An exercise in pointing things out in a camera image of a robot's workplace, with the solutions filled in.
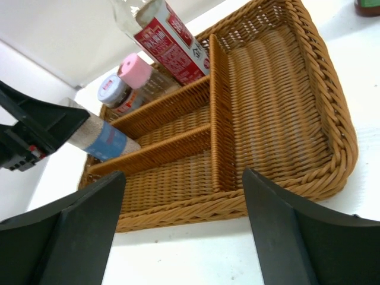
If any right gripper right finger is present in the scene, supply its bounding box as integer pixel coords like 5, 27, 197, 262
242, 168, 379, 284

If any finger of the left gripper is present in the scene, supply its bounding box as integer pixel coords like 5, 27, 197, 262
1, 82, 90, 154

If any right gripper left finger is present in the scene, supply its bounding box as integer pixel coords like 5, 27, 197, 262
1, 171, 126, 284

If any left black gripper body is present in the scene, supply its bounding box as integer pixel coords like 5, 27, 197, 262
1, 121, 48, 172

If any silver-cap blue-label jar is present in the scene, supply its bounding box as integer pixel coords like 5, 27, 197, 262
68, 112, 141, 161

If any white-lid dark jam jar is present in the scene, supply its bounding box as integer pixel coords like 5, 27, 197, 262
97, 74, 143, 115

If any pink-cap spice jar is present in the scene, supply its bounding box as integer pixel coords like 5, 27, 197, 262
117, 53, 181, 101

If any tall red-label glass bottle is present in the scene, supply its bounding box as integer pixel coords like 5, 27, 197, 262
110, 1, 210, 86

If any brown wicker divided tray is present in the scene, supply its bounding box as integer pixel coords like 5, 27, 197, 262
79, 1, 358, 232

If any green-label red sauce bottle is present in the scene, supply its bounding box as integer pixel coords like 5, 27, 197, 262
354, 0, 380, 17

